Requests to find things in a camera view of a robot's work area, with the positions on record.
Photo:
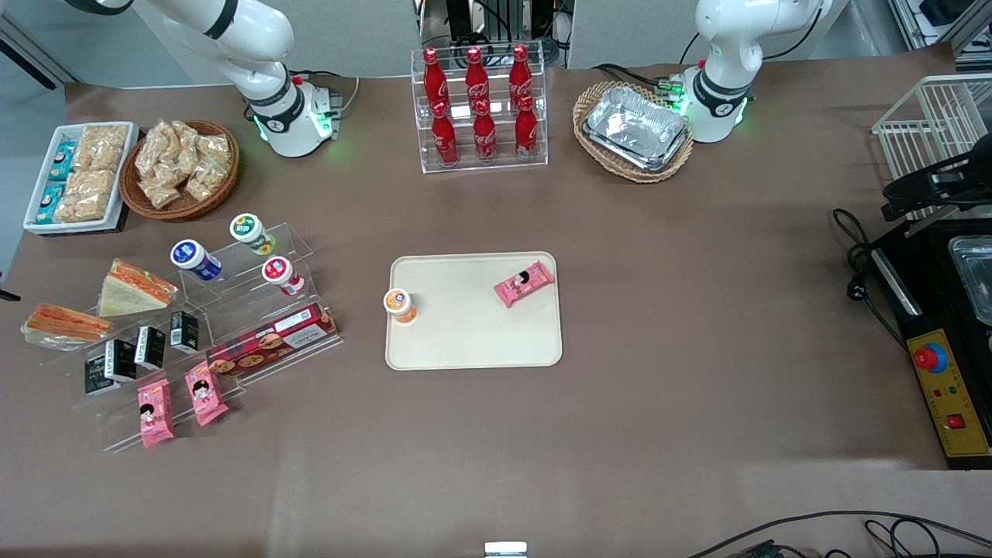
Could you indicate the red cookie box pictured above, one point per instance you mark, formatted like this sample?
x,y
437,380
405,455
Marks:
x,y
271,339

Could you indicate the aluminium foil tray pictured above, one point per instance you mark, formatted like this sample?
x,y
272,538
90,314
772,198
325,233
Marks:
x,y
635,124

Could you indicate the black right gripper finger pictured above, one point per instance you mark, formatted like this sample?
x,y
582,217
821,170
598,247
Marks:
x,y
9,295

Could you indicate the red cola bottle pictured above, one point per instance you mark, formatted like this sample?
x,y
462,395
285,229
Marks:
x,y
519,74
434,77
526,132
477,76
485,136
445,139

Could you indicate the triangle sandwich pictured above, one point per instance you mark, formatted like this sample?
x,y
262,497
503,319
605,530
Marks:
x,y
66,325
132,291

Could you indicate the small black carton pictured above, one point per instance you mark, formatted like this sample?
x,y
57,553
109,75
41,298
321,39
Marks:
x,y
184,332
149,347
122,359
98,377

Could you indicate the yellow control panel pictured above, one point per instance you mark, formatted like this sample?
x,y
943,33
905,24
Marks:
x,y
967,443

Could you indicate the tan crispy snack pack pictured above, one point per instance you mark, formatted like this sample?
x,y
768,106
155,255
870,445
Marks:
x,y
103,147
85,195

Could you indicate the green lid yogurt cup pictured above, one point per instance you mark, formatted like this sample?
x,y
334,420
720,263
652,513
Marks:
x,y
249,231

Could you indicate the teal snack pack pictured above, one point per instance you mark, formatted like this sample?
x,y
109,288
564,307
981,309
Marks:
x,y
63,161
50,203

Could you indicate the blue lid yogurt cup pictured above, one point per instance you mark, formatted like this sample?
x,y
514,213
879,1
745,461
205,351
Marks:
x,y
194,258

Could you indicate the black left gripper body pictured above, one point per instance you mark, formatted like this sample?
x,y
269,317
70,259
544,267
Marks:
x,y
963,177

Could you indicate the pink snack pack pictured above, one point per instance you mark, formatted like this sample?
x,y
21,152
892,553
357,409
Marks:
x,y
524,284
205,394
156,413

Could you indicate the brown wicker basket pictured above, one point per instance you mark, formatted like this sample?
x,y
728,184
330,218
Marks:
x,y
186,211

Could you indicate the aluminium frame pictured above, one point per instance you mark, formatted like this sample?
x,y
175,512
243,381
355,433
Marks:
x,y
973,31

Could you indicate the light wicker basket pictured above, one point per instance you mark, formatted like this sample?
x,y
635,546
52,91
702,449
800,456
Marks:
x,y
635,174

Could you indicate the clear bag of snacks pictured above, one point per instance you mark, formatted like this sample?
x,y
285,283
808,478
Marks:
x,y
204,180
215,149
186,138
155,146
160,192

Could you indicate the silver metal strip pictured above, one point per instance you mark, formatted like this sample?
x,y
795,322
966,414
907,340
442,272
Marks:
x,y
920,226

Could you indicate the red rocker switch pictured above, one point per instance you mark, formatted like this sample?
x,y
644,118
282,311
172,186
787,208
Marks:
x,y
955,422

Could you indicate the steel food container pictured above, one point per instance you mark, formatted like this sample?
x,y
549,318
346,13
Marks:
x,y
976,271

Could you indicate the black sealing machine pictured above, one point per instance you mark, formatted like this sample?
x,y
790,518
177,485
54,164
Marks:
x,y
934,298

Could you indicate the red lid yogurt cup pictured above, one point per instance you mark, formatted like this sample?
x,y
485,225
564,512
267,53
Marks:
x,y
280,274

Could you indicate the clear acrylic stepped stand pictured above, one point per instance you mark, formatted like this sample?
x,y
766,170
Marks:
x,y
298,236
116,438

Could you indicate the cream plastic tray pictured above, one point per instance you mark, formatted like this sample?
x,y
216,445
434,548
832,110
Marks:
x,y
473,333

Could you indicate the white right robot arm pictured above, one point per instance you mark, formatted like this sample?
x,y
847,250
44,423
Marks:
x,y
263,101

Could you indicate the orange lid cup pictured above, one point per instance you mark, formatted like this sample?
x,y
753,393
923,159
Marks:
x,y
400,304

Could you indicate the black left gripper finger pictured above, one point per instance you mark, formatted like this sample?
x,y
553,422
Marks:
x,y
905,200
965,203

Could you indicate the clear acrylic bottle rack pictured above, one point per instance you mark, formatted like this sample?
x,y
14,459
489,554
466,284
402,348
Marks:
x,y
501,159

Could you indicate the white rectangular dish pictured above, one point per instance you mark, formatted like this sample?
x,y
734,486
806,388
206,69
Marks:
x,y
124,186

